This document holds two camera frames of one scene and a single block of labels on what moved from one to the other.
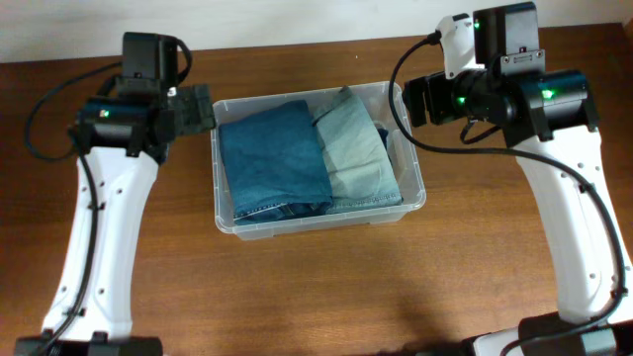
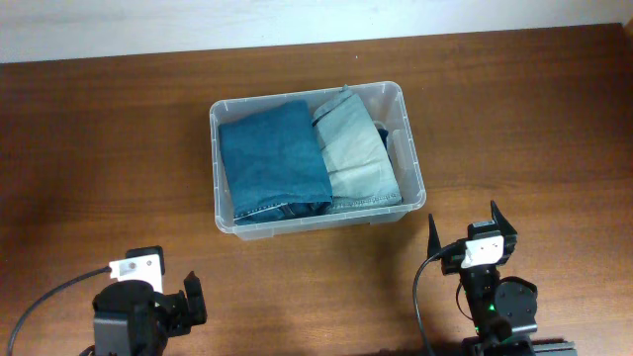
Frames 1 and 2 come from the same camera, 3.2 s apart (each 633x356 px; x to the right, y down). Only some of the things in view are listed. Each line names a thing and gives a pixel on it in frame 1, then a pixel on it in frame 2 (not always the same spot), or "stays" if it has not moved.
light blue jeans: [359, 164] stays
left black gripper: [195, 109] → [180, 305]
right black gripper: [441, 111] → [510, 241]
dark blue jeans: [274, 164] stays
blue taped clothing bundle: [383, 133] stays
